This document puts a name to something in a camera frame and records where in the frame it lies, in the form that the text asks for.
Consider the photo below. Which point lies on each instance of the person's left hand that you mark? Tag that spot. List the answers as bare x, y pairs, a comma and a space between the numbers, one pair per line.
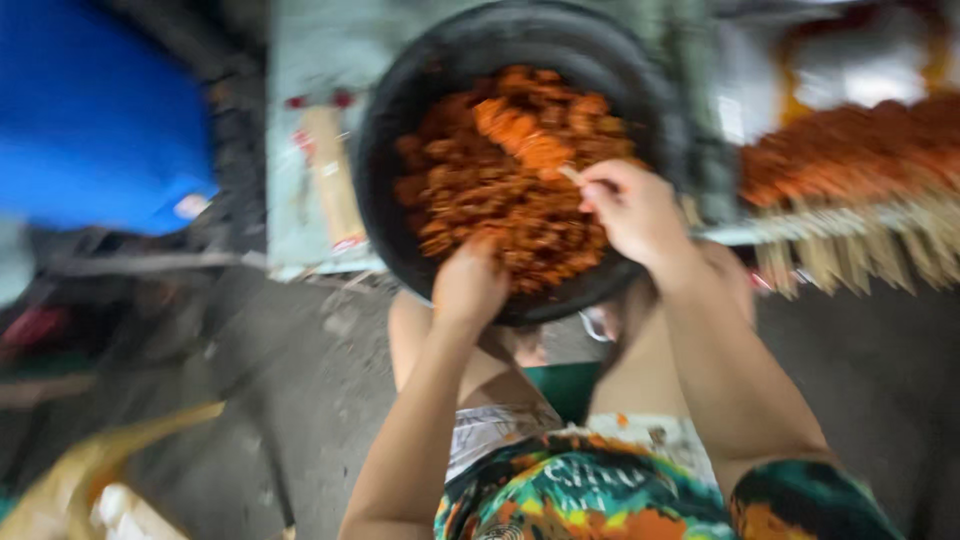
469, 285

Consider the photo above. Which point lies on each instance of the person's right hand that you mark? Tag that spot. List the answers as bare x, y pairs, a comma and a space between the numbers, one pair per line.
637, 214

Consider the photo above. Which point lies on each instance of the person's right fingers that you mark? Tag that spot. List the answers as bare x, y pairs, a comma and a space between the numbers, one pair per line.
604, 187

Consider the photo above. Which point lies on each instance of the bamboo skewer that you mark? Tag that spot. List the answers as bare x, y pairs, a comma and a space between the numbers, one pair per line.
571, 175

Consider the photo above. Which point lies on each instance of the black round basin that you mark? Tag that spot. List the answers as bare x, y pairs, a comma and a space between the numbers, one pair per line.
517, 161

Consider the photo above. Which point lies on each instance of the marinated orange meat pieces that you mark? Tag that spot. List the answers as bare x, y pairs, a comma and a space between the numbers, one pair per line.
510, 176

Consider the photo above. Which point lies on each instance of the green plastic stool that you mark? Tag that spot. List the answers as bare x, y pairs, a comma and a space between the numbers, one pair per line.
566, 388

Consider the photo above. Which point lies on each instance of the pile of meat skewers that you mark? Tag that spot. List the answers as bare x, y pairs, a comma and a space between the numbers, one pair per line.
855, 187

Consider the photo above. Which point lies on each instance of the pack of bamboo skewers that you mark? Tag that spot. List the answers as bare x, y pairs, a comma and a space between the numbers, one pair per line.
334, 176

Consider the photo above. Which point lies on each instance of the low pale green table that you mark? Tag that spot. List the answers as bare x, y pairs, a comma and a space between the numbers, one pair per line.
315, 142

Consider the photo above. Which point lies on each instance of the blue plastic container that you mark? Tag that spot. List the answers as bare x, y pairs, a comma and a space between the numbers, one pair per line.
97, 112

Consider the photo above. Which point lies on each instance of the yellow plastic bag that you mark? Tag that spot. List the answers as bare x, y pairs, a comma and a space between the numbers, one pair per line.
90, 480

